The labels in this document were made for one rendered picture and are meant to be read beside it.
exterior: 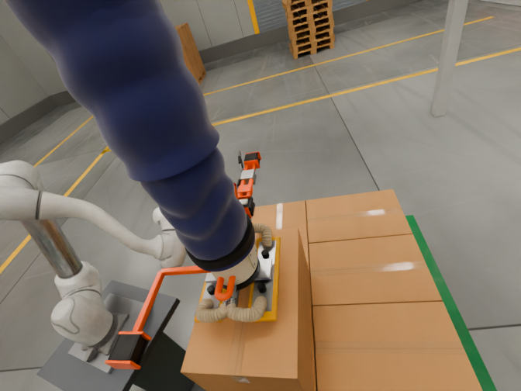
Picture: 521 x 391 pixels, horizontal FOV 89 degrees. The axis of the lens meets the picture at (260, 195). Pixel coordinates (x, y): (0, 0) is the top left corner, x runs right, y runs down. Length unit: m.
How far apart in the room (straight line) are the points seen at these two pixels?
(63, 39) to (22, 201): 0.69
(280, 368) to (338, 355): 0.47
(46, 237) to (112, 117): 0.91
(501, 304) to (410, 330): 0.93
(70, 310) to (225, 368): 0.71
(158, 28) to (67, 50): 0.14
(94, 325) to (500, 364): 2.05
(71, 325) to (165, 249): 0.50
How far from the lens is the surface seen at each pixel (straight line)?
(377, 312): 1.47
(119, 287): 1.78
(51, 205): 1.14
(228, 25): 10.09
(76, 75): 0.56
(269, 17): 9.88
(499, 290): 2.33
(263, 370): 1.00
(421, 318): 1.49
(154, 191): 0.67
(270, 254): 1.05
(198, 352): 1.10
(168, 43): 0.56
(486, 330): 2.17
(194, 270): 0.98
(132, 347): 0.93
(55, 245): 1.42
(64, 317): 1.43
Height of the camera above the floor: 1.87
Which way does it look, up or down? 39 degrees down
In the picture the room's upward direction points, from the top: 19 degrees counter-clockwise
